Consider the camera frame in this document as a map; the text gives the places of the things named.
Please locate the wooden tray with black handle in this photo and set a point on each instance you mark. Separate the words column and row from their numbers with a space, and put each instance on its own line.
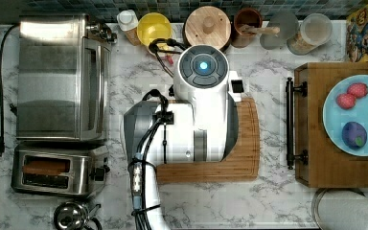
column 317, row 161

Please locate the brown bread slice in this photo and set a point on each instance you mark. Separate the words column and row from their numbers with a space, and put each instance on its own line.
column 46, row 167

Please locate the purple plum fruit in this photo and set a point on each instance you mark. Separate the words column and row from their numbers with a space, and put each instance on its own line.
column 354, row 135

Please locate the stainless steel kettle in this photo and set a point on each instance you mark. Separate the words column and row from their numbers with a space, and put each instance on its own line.
column 73, row 215

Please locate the red strawberry upper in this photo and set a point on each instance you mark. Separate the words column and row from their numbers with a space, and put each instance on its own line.
column 358, row 89

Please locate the wooden utensil handle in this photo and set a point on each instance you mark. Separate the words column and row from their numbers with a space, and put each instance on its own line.
column 263, row 31

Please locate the brown utensil holder cup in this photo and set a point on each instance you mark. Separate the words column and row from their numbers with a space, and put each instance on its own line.
column 244, row 20

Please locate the red strawberry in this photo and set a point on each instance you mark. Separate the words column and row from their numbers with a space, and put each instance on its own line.
column 346, row 101
column 358, row 89

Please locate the white capped bottle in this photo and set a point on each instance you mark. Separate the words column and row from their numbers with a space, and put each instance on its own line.
column 128, row 23

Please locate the yellow bowl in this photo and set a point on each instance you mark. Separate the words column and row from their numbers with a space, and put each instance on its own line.
column 153, row 25

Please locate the stainless steel slot toaster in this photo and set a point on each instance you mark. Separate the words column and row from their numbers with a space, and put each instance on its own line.
column 74, row 170

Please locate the clear jar with cereal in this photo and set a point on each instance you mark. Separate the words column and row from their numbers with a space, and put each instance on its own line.
column 315, row 30

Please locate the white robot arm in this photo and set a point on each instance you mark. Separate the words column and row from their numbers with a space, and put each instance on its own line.
column 200, row 126

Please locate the bamboo cutting board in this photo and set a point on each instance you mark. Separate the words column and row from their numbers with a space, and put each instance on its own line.
column 242, row 163

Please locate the round wooden lid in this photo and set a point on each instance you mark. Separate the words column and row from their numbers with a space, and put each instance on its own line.
column 207, row 25

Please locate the red strawberry lower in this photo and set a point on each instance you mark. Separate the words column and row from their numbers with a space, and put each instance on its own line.
column 346, row 101

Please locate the black toaster lever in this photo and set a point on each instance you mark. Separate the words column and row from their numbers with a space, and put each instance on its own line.
column 99, row 174

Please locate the stainless steel toaster oven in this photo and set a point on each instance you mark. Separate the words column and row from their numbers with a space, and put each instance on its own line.
column 64, row 65

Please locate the light blue plate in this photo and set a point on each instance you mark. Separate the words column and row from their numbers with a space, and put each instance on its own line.
column 335, row 118

